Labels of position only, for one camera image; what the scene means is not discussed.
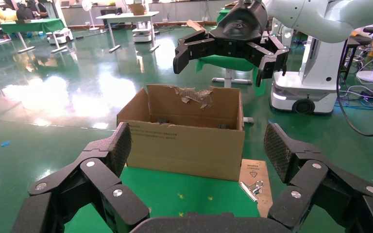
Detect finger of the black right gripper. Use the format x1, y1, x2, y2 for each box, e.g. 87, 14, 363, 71
246, 34, 289, 88
173, 29, 226, 75

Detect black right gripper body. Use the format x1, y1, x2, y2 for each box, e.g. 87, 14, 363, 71
210, 0, 269, 59

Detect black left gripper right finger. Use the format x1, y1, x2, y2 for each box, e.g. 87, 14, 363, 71
263, 123, 373, 233

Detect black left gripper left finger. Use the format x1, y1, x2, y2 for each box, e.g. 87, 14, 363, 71
11, 122, 150, 233

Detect white robot base with column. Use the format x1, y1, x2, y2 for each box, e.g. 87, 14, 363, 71
269, 17, 346, 116

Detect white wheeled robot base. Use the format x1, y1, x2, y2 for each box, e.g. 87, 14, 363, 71
46, 28, 74, 45
132, 21, 153, 43

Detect tan cardboard piece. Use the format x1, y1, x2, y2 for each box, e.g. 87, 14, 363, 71
186, 19, 206, 33

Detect small brown cardboard box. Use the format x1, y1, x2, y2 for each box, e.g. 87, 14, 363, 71
129, 3, 148, 16

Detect large open cardboard carton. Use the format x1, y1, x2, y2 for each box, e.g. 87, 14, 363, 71
117, 84, 246, 183

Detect green cloth table white leg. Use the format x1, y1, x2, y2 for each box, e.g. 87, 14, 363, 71
195, 54, 266, 97

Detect long grey counter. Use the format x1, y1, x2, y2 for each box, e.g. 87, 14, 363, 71
61, 0, 238, 26

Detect silver binder clip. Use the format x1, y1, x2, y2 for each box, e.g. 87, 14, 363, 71
239, 180, 265, 202

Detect white work table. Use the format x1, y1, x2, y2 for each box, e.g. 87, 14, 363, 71
96, 11, 160, 54

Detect white standing fan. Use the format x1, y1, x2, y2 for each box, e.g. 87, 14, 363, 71
81, 0, 101, 32

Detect person in dark clothes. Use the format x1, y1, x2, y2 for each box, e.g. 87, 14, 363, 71
15, 0, 34, 20
34, 0, 50, 19

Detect green cloth covered table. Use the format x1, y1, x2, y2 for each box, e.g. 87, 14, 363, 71
0, 18, 67, 54

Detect person in yellow jacket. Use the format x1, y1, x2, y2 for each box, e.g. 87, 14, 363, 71
0, 0, 18, 23

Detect thin black cable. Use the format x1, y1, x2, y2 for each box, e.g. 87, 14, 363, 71
336, 42, 373, 137

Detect tangled floor cables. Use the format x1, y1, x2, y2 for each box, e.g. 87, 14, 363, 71
339, 84, 373, 120

